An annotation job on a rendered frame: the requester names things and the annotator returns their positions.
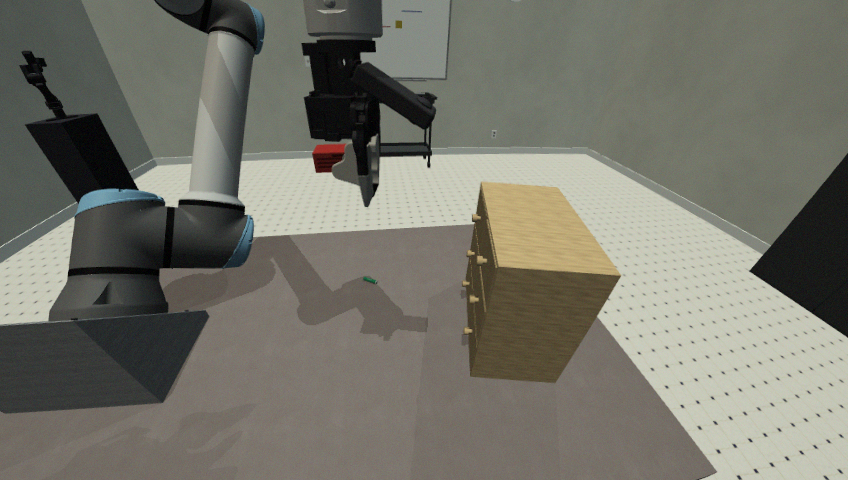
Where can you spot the wooden chest of drawers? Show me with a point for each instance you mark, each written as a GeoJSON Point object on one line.
{"type": "Point", "coordinates": [551, 282]}

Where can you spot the wooden drawer front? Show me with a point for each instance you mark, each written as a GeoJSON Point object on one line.
{"type": "Point", "coordinates": [479, 307]}
{"type": "Point", "coordinates": [473, 254]}
{"type": "Point", "coordinates": [468, 284]}
{"type": "Point", "coordinates": [480, 219]}
{"type": "Point", "coordinates": [489, 267]}
{"type": "Point", "coordinates": [472, 337]}

